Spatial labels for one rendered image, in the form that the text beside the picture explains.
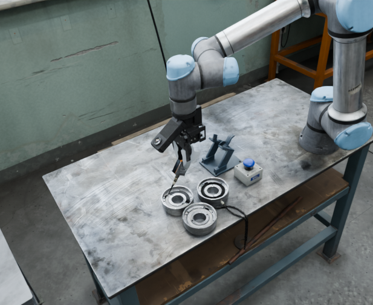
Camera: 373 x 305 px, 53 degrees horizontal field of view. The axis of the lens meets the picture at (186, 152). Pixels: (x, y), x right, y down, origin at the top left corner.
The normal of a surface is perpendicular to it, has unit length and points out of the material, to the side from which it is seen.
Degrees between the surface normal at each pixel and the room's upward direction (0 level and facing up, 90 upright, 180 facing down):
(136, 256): 0
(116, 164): 0
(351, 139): 97
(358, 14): 83
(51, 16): 90
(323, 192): 0
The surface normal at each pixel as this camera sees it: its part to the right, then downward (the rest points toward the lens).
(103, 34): 0.55, 0.50
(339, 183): -0.06, -0.78
